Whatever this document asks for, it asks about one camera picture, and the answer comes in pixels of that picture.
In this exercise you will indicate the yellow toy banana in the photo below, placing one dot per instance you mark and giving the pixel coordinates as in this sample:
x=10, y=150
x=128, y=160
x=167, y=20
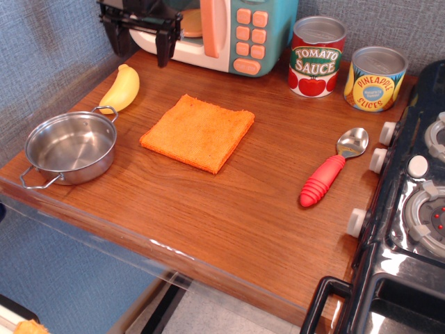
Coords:
x=123, y=92

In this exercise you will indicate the orange microwave plate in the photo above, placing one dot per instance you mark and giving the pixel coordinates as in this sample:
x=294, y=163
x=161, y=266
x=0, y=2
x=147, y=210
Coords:
x=191, y=24

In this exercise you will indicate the red handled metal spoon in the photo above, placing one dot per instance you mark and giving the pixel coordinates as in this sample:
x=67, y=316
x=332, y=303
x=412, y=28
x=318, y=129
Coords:
x=351, y=144

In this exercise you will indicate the black toy stove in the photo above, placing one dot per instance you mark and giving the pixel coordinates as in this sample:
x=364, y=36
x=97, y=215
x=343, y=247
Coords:
x=398, y=267

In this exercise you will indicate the orange folded towel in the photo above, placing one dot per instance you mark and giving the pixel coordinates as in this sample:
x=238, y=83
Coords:
x=198, y=133

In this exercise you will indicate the tomato sauce can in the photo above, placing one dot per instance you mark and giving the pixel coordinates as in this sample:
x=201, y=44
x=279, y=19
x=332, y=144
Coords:
x=316, y=52

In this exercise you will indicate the pineapple slices can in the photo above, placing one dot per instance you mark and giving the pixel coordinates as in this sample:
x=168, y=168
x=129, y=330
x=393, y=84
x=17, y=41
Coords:
x=374, y=79

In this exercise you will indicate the toy microwave oven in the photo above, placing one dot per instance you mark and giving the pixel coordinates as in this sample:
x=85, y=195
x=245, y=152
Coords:
x=239, y=37

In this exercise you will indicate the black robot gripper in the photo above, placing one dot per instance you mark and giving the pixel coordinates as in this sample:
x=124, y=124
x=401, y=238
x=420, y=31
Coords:
x=147, y=16

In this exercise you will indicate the small steel pot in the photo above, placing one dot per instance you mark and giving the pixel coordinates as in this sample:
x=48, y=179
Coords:
x=72, y=148

